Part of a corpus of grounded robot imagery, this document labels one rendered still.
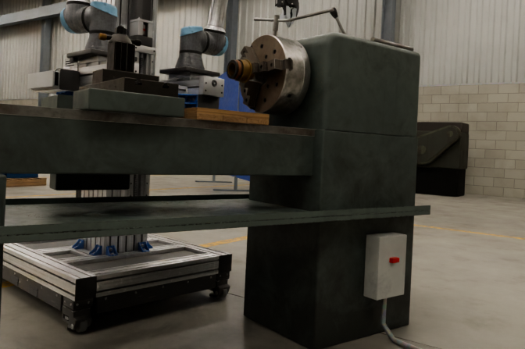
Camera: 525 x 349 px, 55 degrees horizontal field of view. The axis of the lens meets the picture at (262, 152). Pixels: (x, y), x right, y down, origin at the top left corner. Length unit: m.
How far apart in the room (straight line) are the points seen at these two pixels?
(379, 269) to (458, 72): 10.34
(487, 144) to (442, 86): 1.65
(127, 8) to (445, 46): 10.38
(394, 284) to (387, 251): 0.15
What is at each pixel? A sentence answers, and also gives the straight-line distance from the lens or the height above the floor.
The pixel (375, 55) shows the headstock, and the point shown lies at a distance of 2.21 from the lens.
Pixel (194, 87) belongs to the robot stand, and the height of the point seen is 1.07.
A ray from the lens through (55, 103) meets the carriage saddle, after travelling 1.81.
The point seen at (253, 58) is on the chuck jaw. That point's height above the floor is 1.14.
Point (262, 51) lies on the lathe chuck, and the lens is 2.07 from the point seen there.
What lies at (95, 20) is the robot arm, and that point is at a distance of 2.38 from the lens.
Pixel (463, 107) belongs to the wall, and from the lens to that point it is 12.11.
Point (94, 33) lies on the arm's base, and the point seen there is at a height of 1.24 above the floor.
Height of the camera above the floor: 0.78
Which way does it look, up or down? level
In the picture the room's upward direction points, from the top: 3 degrees clockwise
